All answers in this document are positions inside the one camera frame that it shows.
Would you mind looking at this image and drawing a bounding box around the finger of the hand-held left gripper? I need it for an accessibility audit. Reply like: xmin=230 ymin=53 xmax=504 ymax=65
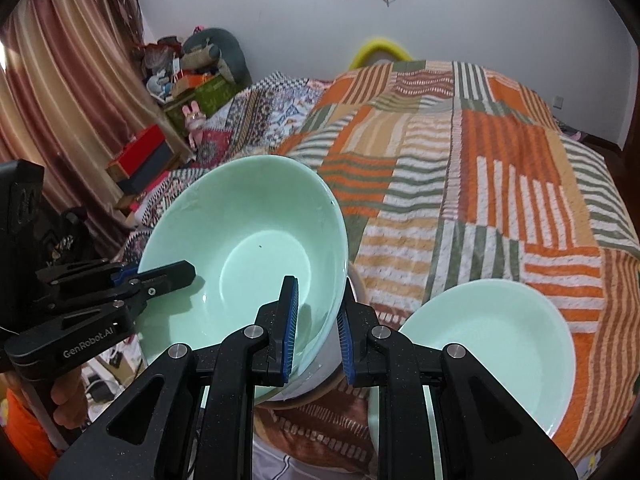
xmin=37 ymin=259 xmax=138 ymax=286
xmin=47 ymin=261 xmax=196 ymax=318

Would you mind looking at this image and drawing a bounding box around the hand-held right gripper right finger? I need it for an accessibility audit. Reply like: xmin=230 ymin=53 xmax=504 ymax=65
xmin=336 ymin=282 xmax=593 ymax=480

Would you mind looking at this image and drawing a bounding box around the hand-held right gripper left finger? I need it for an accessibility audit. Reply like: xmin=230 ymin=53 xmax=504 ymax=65
xmin=50 ymin=275 xmax=301 ymax=480

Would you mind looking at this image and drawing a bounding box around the white bowl with dark dots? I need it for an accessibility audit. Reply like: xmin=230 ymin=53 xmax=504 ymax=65
xmin=255 ymin=280 xmax=366 ymax=403

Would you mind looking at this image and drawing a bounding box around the pink bowl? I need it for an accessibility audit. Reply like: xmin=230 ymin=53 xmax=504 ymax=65
xmin=255 ymin=265 xmax=371 ymax=411

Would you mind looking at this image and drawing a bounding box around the green bowl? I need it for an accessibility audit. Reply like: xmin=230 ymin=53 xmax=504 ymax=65
xmin=136 ymin=155 xmax=349 ymax=386

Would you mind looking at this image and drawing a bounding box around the person's left forearm orange sleeve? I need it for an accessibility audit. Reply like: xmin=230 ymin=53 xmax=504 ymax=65
xmin=0 ymin=375 xmax=56 ymax=466

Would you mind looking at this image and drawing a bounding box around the person's left hand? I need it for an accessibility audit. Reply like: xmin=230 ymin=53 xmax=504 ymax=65
xmin=50 ymin=360 xmax=91 ymax=431

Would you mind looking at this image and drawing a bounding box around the red box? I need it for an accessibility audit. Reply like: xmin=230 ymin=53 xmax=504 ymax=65
xmin=106 ymin=125 xmax=168 ymax=178

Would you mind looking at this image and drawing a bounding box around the white striped cloth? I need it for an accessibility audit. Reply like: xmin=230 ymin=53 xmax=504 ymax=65
xmin=252 ymin=440 xmax=381 ymax=480

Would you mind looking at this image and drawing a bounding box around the green plate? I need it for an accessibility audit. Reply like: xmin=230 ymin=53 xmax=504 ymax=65
xmin=367 ymin=280 xmax=577 ymax=456

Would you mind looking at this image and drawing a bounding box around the pink bunny toy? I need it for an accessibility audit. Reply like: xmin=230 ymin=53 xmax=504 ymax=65
xmin=182 ymin=100 xmax=207 ymax=148

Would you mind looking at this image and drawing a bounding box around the floral patterned quilt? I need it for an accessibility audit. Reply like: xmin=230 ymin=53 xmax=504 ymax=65
xmin=122 ymin=72 xmax=326 ymax=261

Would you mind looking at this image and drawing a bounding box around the orange box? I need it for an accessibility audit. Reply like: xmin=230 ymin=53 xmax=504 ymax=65
xmin=172 ymin=72 xmax=213 ymax=98

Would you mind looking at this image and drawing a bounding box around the brown striped curtain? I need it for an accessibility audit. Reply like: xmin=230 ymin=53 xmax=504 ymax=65
xmin=0 ymin=0 xmax=196 ymax=261

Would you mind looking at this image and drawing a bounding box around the pile of bags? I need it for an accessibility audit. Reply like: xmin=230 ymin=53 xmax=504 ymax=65
xmin=132 ymin=37 xmax=186 ymax=106

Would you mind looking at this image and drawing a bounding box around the orange striped patchwork blanket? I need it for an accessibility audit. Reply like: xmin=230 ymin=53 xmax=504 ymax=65
xmin=252 ymin=60 xmax=640 ymax=476

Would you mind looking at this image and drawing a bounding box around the grey plush toy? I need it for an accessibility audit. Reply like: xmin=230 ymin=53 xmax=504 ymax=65
xmin=182 ymin=27 xmax=251 ymax=83

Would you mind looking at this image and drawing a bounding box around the cartoon printed sheet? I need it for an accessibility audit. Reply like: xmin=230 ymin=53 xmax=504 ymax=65
xmin=575 ymin=447 xmax=608 ymax=476

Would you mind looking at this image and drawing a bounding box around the yellow foam ring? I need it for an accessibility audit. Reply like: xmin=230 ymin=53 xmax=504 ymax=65
xmin=348 ymin=36 xmax=413 ymax=71

